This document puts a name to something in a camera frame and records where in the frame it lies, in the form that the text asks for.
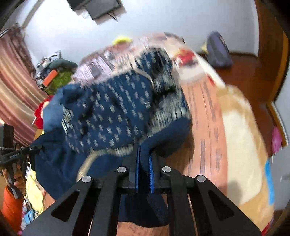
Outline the navy patterned hooded garment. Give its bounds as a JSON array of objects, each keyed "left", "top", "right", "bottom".
[{"left": 30, "top": 47, "right": 192, "bottom": 228}]

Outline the orange left sleeve forearm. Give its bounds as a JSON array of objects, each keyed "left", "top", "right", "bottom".
[{"left": 1, "top": 186, "right": 24, "bottom": 233}]

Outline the person left hand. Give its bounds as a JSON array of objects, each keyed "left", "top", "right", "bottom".
[{"left": 2, "top": 164, "right": 26, "bottom": 194}]

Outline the red plush toy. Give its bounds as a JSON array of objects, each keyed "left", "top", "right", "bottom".
[{"left": 32, "top": 95, "right": 54, "bottom": 129}]

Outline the yellow garment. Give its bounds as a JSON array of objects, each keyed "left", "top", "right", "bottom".
[{"left": 26, "top": 169, "right": 46, "bottom": 215}]

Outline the blue denim garment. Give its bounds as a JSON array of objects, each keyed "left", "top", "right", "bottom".
[{"left": 43, "top": 85, "right": 74, "bottom": 133}]

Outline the striped pink curtain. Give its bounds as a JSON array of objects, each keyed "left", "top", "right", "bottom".
[{"left": 1, "top": 25, "right": 47, "bottom": 145}]

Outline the orange box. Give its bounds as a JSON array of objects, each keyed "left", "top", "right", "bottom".
[{"left": 42, "top": 69, "right": 58, "bottom": 87}]

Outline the printed newspaper pattern bedspread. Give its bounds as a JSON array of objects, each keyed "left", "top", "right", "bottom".
[{"left": 81, "top": 33, "right": 274, "bottom": 235}]

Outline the dark teal cushion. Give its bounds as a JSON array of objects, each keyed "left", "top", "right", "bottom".
[{"left": 49, "top": 58, "right": 78, "bottom": 70}]

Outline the yellow curved pillow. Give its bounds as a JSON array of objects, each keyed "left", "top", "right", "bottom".
[{"left": 113, "top": 35, "right": 133, "bottom": 45}]

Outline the grey blue backpack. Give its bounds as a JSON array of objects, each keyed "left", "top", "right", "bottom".
[{"left": 205, "top": 31, "right": 233, "bottom": 68}]

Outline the pink rubber clog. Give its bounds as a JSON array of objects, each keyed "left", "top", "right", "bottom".
[{"left": 271, "top": 126, "right": 283, "bottom": 153}]

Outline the brown wooden wardrobe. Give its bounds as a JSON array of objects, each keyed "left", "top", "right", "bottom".
[{"left": 254, "top": 0, "right": 290, "bottom": 105}]

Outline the white sliding wardrobe door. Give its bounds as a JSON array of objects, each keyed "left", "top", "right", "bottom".
[{"left": 266, "top": 58, "right": 289, "bottom": 147}]

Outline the wall mounted black television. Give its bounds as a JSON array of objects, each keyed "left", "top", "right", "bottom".
[{"left": 67, "top": 0, "right": 90, "bottom": 11}]

